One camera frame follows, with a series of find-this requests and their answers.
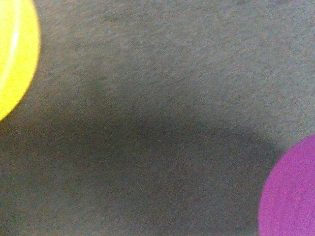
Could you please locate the purple plastic cup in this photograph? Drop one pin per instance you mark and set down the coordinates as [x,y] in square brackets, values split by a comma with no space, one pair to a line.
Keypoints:
[287,203]

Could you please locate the black tablecloth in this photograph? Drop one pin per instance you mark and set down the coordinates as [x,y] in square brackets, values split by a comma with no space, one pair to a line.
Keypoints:
[156,117]

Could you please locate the yellow plastic plate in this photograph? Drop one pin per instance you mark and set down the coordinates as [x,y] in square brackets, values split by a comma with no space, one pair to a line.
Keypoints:
[19,51]

